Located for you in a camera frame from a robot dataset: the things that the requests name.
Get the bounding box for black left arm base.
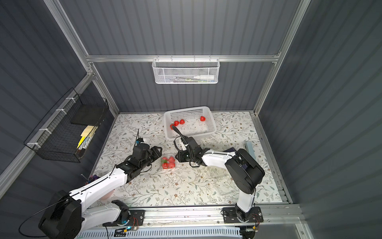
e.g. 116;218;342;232
102;210;146;227

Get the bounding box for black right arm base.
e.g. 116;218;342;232
220;206;264;225

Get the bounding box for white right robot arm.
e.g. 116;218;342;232
174;136;265;221

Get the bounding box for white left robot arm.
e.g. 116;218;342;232
38;143;162;239

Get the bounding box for white perforated plastic basket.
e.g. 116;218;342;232
163;106;217;140

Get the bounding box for pink pen cup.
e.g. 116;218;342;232
84;175;115;201

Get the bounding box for yellow sticky notes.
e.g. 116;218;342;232
77;125;94;149

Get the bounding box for white marker in basket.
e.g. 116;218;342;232
192;75;215;81

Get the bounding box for black wire wall basket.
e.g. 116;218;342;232
24;89;109;163

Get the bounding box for white wire wall basket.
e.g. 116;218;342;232
152;59;220;84

